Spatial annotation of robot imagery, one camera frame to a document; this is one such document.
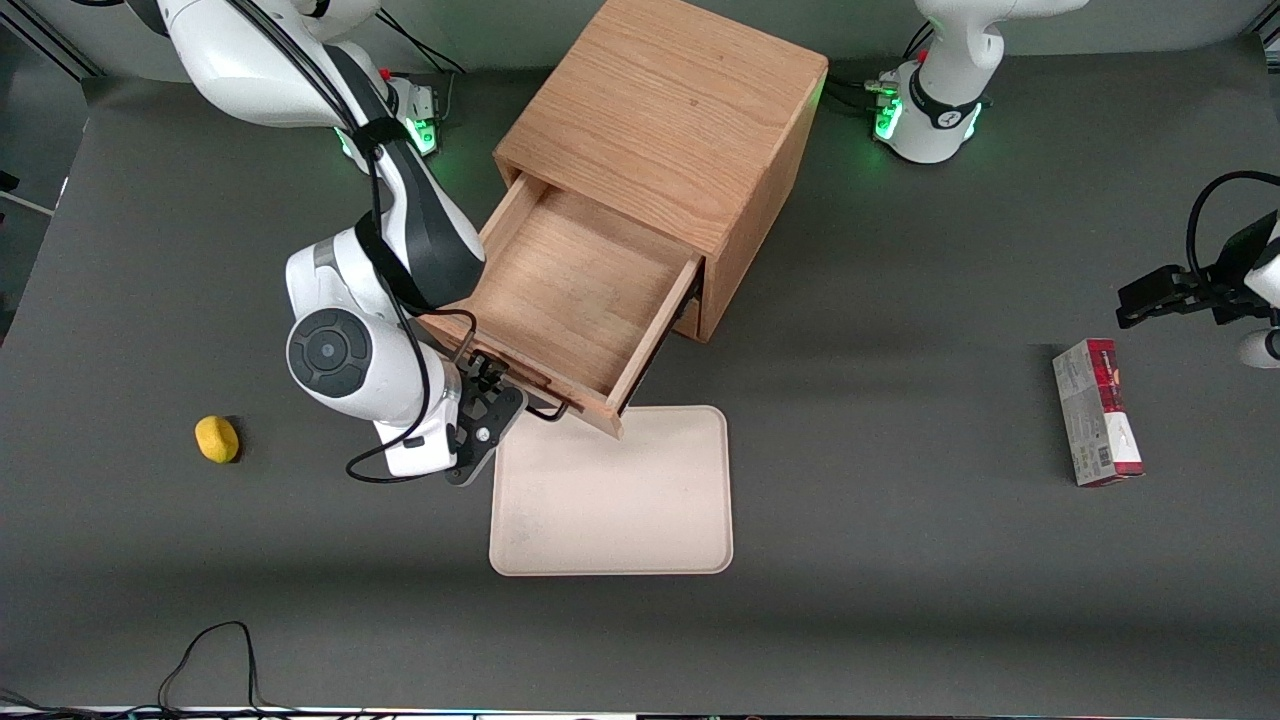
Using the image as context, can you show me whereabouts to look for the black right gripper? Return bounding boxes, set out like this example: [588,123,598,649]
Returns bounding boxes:
[443,351,529,489]

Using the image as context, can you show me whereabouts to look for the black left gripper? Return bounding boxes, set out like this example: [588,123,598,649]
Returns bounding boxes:
[1116,212,1280,330]

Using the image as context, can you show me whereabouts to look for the black metal drawer handle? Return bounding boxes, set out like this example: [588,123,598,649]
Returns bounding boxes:
[462,345,572,424]

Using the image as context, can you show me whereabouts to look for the wooden two-drawer cabinet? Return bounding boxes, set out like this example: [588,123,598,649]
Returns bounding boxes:
[493,0,830,345]

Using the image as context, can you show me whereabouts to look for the grey and red carton box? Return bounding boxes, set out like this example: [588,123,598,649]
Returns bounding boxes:
[1051,338,1147,489]

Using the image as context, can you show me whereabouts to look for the beige rectangular tray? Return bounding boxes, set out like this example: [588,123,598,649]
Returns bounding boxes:
[488,405,735,578]

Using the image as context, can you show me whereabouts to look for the yellow lemon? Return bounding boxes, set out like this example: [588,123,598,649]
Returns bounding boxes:
[194,415,242,465]

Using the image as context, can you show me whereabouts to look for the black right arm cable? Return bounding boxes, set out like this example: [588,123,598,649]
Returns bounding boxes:
[225,0,483,487]

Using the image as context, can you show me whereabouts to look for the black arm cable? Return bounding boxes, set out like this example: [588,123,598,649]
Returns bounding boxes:
[1186,171,1280,286]
[225,0,483,487]

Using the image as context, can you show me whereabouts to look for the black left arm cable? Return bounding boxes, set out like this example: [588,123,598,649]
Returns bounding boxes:
[1186,171,1280,286]

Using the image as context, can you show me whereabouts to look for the black right base cables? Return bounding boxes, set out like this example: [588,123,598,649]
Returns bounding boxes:
[375,10,469,129]

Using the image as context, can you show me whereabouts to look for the black base cables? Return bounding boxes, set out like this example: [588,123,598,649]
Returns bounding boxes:
[375,10,469,129]
[824,20,937,117]

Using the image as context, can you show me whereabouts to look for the black left base cables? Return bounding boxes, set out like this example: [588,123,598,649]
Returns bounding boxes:
[824,20,937,117]

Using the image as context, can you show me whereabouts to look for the black cable at table edge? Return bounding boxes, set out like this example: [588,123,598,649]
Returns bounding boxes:
[0,620,301,720]

